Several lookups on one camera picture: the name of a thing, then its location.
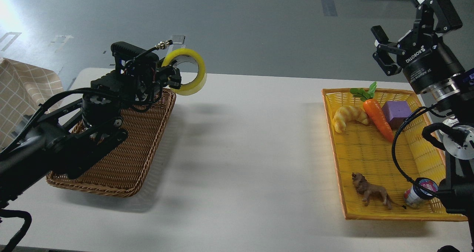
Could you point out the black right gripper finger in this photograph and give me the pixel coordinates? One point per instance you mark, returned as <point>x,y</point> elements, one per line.
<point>436,17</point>
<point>384,48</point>

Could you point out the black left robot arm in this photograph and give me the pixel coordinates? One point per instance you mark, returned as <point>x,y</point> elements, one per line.
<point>71,131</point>

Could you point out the orange toy carrot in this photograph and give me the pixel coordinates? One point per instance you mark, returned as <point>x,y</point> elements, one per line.
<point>373,109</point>

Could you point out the yellow plastic basket tray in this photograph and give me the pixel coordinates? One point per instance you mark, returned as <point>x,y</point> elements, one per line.
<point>362,148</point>

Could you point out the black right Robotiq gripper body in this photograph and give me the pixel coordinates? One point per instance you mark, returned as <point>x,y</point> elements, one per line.
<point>427,61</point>

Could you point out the toy croissant bread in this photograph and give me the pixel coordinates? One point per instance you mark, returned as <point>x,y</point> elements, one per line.
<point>345,114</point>

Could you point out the purple foam cube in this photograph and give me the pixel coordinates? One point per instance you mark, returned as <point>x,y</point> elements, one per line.
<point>396,112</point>

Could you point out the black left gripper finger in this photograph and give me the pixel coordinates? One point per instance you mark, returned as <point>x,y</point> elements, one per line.
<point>172,72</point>
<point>174,83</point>

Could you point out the brown toy lion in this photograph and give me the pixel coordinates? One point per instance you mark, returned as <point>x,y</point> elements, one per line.
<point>368,190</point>

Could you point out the beige checkered cloth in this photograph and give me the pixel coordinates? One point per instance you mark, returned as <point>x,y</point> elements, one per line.
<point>23,87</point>

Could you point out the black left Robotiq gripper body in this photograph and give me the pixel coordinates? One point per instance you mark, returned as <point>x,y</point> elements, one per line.
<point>158,80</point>

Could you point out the brown wicker basket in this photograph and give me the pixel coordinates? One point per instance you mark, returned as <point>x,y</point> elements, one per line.
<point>123,171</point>

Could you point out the yellow tape roll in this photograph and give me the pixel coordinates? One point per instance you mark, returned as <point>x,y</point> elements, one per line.
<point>185,55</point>

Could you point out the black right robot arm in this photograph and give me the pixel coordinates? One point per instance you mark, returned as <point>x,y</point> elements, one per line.
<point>454,96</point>

